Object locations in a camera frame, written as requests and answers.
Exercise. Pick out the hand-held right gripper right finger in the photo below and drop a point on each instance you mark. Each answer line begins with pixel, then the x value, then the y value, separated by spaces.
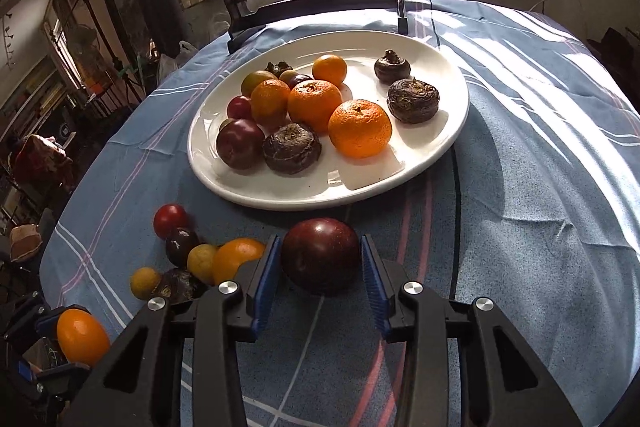
pixel 375 287

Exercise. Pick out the white plastic bag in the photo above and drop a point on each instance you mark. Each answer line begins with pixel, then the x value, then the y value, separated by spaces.
pixel 172 62

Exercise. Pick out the large brown water chestnut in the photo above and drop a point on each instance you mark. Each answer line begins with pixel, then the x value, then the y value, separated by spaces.
pixel 413 101

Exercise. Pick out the white oval plate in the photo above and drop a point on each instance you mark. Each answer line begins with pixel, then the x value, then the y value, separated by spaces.
pixel 350 182

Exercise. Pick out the small yellow kumquat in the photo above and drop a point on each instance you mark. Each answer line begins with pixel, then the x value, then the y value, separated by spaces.
pixel 201 263
pixel 287 76
pixel 224 123
pixel 144 283

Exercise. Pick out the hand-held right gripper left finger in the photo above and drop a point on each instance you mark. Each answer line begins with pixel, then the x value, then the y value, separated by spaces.
pixel 265 287

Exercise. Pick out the standing fan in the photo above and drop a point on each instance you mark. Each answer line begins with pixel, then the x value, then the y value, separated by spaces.
pixel 82 49

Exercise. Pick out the brown cushion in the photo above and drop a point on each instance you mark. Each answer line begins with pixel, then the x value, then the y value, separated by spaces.
pixel 26 242

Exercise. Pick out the large orange tangerine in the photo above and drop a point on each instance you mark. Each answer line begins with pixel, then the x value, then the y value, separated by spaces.
pixel 314 106
pixel 360 129

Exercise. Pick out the black metal stand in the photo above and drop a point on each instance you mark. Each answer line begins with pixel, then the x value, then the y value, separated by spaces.
pixel 95 22

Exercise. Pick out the blue striped tablecloth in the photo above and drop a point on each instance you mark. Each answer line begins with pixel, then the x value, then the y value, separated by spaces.
pixel 525 207

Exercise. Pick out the small red plum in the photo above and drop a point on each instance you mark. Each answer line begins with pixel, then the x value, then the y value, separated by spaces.
pixel 238 107
pixel 170 219

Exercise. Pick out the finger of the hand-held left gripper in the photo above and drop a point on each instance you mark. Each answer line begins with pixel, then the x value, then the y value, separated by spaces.
pixel 47 323
pixel 60 382

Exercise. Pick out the dark red draped cloth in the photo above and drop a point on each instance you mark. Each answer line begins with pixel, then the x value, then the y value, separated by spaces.
pixel 42 159

